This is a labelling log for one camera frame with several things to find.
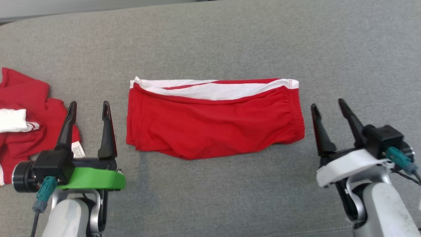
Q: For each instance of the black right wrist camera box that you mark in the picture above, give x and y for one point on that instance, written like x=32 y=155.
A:
x=383 y=138

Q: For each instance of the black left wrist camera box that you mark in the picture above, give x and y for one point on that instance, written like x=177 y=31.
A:
x=52 y=166

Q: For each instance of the gripper black motor cylinder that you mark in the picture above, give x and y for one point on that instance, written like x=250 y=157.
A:
x=23 y=177
x=409 y=151

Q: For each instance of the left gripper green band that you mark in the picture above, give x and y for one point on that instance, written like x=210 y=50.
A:
x=95 y=179

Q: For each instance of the red shorts with white stripe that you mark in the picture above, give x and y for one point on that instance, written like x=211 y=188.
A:
x=213 y=128

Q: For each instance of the grey fabric sofa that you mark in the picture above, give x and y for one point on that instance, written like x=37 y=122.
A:
x=230 y=39

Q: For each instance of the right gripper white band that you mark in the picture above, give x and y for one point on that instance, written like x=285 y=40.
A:
x=348 y=164

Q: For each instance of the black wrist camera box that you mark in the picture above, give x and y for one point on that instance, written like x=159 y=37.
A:
x=52 y=166
x=383 y=138

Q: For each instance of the right gripper black motor cylinder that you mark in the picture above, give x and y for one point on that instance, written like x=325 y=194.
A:
x=409 y=151

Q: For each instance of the left gripper black motor cylinder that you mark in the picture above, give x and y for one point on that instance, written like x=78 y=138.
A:
x=23 y=177

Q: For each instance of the red jersey with white sleeves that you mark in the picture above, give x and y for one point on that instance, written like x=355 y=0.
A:
x=19 y=89

